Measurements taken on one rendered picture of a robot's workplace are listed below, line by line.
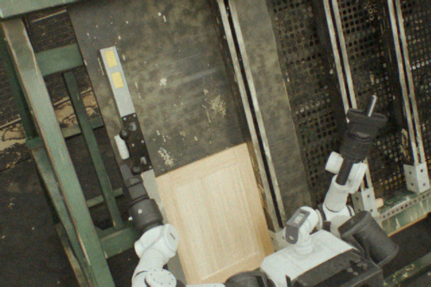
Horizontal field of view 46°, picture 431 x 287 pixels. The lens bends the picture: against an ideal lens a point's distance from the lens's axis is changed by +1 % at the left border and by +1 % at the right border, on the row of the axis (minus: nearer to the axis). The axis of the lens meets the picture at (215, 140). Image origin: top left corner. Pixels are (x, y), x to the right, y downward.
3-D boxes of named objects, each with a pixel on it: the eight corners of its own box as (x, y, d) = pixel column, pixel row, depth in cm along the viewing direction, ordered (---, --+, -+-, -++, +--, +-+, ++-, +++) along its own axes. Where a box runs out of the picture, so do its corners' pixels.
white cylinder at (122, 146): (113, 136, 169) (120, 158, 171) (115, 137, 166) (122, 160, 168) (121, 133, 170) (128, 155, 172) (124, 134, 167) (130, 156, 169)
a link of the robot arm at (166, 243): (144, 233, 154) (135, 257, 141) (168, 219, 152) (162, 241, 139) (157, 249, 156) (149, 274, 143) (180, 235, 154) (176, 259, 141)
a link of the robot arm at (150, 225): (122, 227, 150) (138, 262, 147) (152, 209, 148) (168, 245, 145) (140, 226, 161) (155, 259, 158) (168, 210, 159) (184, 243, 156)
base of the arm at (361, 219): (386, 245, 165) (405, 248, 153) (358, 272, 162) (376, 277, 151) (356, 209, 164) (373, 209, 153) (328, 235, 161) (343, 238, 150)
